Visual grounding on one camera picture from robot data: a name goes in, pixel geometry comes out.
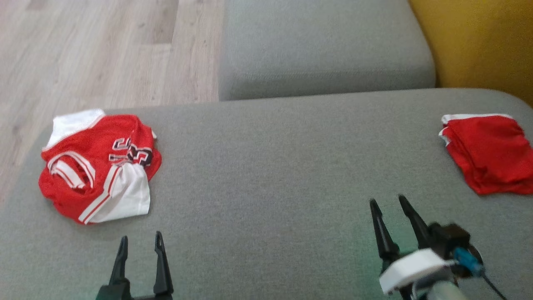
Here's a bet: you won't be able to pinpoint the yellow sofa back cushion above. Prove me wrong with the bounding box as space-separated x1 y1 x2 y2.
408 0 533 107

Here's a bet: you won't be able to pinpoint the thin black cable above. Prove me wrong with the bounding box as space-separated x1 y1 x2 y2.
479 273 508 300

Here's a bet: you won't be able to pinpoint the red white basketball jersey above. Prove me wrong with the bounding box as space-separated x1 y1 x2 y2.
39 109 162 225

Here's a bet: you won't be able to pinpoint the blue cable connector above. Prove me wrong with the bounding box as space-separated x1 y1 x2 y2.
453 247 486 278

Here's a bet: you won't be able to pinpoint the large grey sofa chaise cushion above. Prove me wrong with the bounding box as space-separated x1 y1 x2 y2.
0 88 533 300

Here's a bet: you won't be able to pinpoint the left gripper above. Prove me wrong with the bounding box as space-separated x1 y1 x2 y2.
96 231 174 300

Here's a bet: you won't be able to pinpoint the red shorts with white trim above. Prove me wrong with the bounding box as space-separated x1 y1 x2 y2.
438 113 533 195

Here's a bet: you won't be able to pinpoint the right gripper with band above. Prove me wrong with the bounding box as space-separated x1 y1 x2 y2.
369 195 455 296

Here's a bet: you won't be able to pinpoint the grey sofa seat cushion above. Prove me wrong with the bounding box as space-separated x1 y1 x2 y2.
219 0 436 101

